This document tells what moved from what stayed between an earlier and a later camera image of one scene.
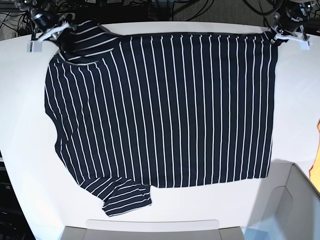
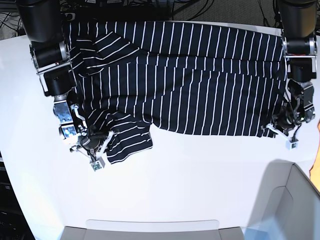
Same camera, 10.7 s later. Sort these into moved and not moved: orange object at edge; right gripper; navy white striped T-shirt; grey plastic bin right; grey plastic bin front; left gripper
Moved: navy white striped T-shirt; left gripper; right gripper
Not moved: orange object at edge; grey plastic bin right; grey plastic bin front
